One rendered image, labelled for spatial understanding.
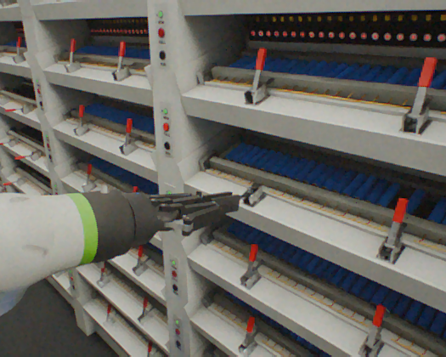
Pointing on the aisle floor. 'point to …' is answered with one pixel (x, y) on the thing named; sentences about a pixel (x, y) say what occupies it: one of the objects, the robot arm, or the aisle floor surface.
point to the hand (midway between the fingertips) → (220, 203)
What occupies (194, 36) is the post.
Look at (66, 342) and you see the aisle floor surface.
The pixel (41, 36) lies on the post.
